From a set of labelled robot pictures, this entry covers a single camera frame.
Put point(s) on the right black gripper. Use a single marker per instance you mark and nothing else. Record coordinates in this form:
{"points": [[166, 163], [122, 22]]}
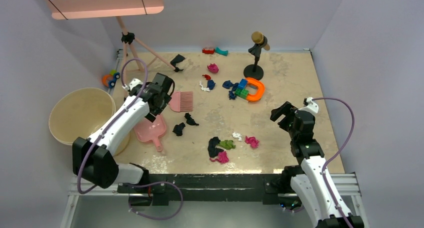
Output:
{"points": [[287, 109]]}

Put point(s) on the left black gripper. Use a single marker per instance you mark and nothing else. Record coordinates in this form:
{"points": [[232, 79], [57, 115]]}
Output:
{"points": [[151, 115]]}

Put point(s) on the pink hand brush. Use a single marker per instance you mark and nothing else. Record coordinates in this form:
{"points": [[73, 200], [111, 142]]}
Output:
{"points": [[182, 101]]}

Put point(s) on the pink dustpan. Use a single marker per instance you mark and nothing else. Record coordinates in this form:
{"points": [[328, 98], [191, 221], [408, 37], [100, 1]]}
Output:
{"points": [[147, 131]]}

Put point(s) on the small white paper scrap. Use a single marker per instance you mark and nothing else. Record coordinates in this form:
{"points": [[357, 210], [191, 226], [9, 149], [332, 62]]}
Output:
{"points": [[237, 136]]}

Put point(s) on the green paper scrap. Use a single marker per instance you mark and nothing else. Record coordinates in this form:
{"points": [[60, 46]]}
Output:
{"points": [[227, 144]]}

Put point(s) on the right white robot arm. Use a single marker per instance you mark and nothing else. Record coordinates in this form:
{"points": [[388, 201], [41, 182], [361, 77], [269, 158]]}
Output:
{"points": [[311, 179]]}

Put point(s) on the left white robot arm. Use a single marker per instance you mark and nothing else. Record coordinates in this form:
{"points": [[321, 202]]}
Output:
{"points": [[93, 157]]}

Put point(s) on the orange horseshoe toy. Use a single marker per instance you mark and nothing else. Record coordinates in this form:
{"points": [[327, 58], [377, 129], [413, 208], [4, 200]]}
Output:
{"points": [[255, 89]]}

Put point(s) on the green toy brick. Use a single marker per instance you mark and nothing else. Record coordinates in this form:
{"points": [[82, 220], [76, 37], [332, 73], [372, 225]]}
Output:
{"points": [[242, 93]]}

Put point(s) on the black stand gold microphone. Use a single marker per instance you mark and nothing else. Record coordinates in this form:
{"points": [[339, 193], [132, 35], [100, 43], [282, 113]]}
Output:
{"points": [[260, 43]]}

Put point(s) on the orange blue toy car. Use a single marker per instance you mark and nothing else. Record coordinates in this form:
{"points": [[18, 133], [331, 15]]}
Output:
{"points": [[109, 80]]}

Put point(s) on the blue toy brick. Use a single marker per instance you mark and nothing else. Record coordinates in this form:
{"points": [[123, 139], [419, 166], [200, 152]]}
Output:
{"points": [[242, 84]]}

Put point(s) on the red toy block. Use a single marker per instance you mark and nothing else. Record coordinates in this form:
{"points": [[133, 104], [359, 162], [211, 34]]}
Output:
{"points": [[208, 50]]}

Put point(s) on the teal curved toy piece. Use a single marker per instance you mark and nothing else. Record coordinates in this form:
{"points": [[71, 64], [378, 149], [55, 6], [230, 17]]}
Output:
{"points": [[221, 52]]}

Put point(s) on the beige round bucket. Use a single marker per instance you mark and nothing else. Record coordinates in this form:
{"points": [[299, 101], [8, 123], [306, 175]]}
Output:
{"points": [[80, 113]]}

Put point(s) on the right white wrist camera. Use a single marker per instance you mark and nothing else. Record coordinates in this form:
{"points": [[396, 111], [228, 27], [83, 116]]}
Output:
{"points": [[310, 106]]}

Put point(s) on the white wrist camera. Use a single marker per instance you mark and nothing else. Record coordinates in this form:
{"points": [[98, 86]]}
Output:
{"points": [[310, 106], [133, 83]]}

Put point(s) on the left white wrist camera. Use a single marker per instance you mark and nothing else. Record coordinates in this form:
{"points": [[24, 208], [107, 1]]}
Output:
{"points": [[133, 83]]}

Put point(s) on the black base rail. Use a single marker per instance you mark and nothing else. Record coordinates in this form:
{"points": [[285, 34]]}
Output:
{"points": [[269, 189]]}

